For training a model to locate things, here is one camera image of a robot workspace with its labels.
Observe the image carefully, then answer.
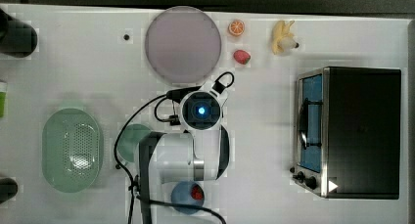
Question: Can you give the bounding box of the white gripper with camera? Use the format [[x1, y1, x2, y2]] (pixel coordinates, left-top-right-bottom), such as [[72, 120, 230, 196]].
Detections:
[[179, 81, 229, 131]]

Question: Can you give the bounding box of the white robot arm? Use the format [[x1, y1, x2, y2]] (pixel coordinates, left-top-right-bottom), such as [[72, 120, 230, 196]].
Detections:
[[135, 81, 230, 224]]

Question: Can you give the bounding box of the green perforated strainer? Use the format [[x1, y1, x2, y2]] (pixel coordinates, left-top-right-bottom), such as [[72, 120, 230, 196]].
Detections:
[[42, 109, 104, 193]]

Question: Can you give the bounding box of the red toy strawberry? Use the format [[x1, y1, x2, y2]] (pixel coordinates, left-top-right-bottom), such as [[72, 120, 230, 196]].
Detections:
[[233, 50, 251, 65]]

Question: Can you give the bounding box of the grey round plate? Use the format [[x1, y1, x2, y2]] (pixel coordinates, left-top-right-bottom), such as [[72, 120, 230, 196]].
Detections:
[[145, 6, 221, 85]]

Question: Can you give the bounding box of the red fruit toy in bowl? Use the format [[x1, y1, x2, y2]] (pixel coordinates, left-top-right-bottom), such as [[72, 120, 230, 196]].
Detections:
[[191, 185, 204, 201]]

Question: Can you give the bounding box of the green cup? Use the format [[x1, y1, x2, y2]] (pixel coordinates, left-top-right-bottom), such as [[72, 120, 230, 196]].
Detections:
[[117, 123, 151, 162]]

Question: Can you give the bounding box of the blue bowl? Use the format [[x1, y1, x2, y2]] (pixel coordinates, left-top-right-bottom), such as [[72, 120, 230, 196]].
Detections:
[[170, 181, 205, 206]]

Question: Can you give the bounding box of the orange slice toy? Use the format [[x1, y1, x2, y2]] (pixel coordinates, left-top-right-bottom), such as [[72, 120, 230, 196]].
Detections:
[[228, 20, 245, 37]]

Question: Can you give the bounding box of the peeled banana toy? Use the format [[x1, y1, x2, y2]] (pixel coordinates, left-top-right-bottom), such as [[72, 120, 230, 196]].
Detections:
[[271, 21, 300, 55]]

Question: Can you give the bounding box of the silver toaster oven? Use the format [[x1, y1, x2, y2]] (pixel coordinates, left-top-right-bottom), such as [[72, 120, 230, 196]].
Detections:
[[290, 67, 401, 200]]

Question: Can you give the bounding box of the bright green object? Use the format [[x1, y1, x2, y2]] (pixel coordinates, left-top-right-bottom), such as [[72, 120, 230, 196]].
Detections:
[[0, 81, 8, 117]]

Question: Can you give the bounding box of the black object at edge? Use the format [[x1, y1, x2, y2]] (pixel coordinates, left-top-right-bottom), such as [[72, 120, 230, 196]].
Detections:
[[0, 178, 19, 203]]

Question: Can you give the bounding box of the black cable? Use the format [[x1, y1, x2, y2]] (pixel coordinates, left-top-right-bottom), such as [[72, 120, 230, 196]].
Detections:
[[113, 70, 235, 224]]

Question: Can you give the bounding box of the black cylinder post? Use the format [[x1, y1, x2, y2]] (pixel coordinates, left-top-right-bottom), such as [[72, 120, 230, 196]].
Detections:
[[0, 10, 38, 58]]

